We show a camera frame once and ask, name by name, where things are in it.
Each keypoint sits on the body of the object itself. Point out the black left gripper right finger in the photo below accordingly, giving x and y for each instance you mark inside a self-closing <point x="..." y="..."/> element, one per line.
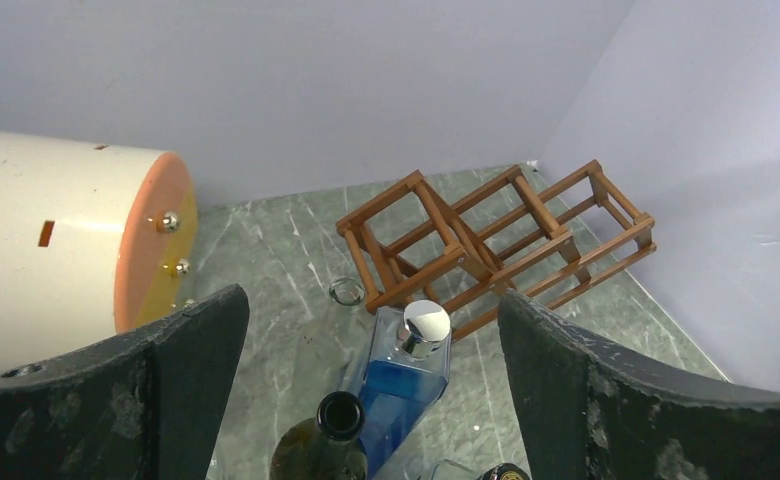
<point x="591" y="408"/>

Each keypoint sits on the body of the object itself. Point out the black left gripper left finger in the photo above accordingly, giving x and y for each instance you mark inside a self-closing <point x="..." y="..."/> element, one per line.
<point x="144" y="404"/>

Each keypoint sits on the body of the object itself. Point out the clear bottle black gold cap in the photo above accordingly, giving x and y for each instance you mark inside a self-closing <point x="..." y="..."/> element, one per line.
<point x="450" y="470"/>

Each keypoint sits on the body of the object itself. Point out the blue square glass bottle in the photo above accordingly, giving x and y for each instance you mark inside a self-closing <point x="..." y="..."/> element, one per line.
<point x="405" y="372"/>

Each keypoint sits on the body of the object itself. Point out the brown wooden wine rack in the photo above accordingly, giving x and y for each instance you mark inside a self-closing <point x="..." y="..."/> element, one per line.
<point x="494" y="255"/>

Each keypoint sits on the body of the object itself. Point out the dark green wine bottle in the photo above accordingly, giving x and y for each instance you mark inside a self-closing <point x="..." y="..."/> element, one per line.
<point x="325" y="446"/>

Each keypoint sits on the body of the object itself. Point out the clear glass bottle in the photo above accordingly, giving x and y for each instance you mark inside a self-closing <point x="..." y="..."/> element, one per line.
<point x="346" y="292"/>

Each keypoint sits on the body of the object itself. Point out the cream and orange cylinder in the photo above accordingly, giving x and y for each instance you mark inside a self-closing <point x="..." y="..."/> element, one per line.
<point x="95" y="240"/>

